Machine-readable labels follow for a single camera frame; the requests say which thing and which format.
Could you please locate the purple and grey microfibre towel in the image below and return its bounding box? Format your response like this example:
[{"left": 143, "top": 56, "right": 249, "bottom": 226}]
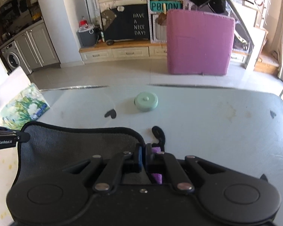
[{"left": 15, "top": 121, "right": 167, "bottom": 186}]

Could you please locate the floral tissue box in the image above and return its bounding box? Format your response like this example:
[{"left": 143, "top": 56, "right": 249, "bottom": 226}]
[{"left": 0, "top": 83, "right": 50, "bottom": 131}]

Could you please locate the front-loading washing machine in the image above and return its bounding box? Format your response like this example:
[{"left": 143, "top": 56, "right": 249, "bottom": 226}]
[{"left": 1, "top": 41, "right": 22, "bottom": 72}]

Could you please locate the small green round lid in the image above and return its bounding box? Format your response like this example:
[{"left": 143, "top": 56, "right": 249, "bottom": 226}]
[{"left": 134, "top": 92, "right": 158, "bottom": 112}]

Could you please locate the white kitchen cabinet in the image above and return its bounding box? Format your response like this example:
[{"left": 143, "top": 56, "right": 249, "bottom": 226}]
[{"left": 14, "top": 21, "right": 60, "bottom": 75}]

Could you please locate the wooden tv cabinet with drawers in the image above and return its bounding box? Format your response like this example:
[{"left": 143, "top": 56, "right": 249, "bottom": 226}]
[{"left": 79, "top": 40, "right": 248, "bottom": 64}]

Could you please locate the grey bucket with red lid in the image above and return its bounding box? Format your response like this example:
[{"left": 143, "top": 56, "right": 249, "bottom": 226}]
[{"left": 77, "top": 18, "right": 98, "bottom": 47}]

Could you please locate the pink upholstered chair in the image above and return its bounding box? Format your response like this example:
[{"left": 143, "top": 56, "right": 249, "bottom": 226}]
[{"left": 167, "top": 9, "right": 235, "bottom": 76}]

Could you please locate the black have a nice day cloth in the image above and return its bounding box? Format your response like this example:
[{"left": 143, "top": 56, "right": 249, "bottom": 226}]
[{"left": 101, "top": 4, "right": 150, "bottom": 41}]

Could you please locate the teal poison sign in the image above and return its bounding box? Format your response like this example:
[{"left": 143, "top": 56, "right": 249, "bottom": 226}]
[{"left": 150, "top": 0, "right": 182, "bottom": 13}]

